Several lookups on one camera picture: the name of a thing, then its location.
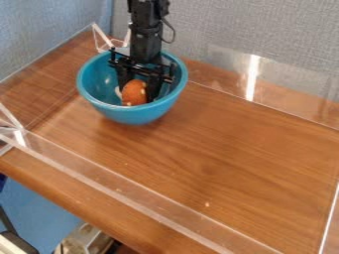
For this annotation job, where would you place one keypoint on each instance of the dark stand under table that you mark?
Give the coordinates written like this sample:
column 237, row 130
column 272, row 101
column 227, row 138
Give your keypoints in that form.
column 12, row 244

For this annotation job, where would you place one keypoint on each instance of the clear acrylic left bracket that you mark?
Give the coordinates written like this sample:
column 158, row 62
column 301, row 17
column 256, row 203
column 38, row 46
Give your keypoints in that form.
column 10, row 128

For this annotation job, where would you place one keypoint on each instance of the clear acrylic back barrier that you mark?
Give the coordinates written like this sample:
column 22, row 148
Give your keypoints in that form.
column 291, row 89

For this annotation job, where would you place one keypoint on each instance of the brown toy mushroom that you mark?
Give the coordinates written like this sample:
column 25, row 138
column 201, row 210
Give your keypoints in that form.
column 132, row 94

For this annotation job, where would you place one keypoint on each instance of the blue plastic bowl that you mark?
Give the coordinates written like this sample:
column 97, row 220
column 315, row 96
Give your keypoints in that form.
column 96, row 85

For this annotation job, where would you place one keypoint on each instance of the clear acrylic corner bracket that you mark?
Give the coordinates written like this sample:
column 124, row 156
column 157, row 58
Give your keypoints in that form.
column 102, row 42

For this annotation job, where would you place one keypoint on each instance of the clear acrylic front barrier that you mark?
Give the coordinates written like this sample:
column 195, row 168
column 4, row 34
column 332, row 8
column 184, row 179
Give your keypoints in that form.
column 164, row 210

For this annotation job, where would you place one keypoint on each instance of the white box under table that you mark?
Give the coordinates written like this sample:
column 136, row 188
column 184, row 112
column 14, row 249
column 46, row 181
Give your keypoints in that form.
column 85, row 240

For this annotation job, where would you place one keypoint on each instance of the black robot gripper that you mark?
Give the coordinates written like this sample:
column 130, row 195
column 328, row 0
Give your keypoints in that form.
column 141, row 58

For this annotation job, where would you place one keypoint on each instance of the clear acrylic barrier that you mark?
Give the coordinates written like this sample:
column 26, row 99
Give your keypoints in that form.
column 164, row 210
column 291, row 89

